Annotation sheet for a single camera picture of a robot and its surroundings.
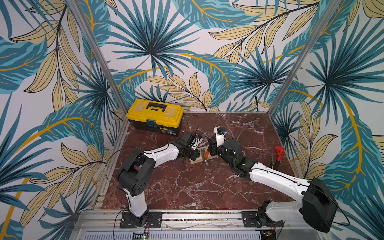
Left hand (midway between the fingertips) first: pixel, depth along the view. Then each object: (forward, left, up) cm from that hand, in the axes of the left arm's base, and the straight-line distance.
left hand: (196, 156), depth 92 cm
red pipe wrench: (+7, -55, -2) cm, 55 cm away
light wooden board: (-2, -3, 0) cm, 3 cm away
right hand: (+2, -7, +17) cm, 19 cm away
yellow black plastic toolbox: (+19, +21, +14) cm, 32 cm away
